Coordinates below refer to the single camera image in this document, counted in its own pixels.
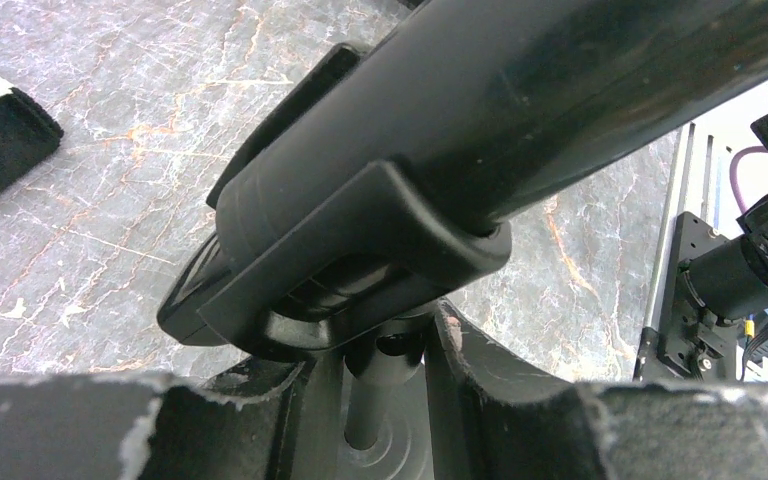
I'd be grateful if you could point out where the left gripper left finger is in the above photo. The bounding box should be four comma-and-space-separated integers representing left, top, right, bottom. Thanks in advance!
0, 357, 343, 479

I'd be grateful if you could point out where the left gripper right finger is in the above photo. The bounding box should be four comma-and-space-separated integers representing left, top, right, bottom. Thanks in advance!
425, 300, 768, 479

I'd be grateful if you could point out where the black mic stand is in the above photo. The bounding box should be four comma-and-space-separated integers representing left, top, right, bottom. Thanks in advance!
157, 43, 512, 479

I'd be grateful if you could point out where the black microphone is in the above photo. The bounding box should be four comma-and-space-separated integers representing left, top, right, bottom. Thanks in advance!
216, 1, 768, 269

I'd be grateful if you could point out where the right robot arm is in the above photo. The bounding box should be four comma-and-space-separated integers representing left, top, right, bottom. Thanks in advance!
672, 114, 768, 323

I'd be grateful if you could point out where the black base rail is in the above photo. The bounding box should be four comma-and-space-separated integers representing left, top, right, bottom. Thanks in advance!
633, 212, 743, 382

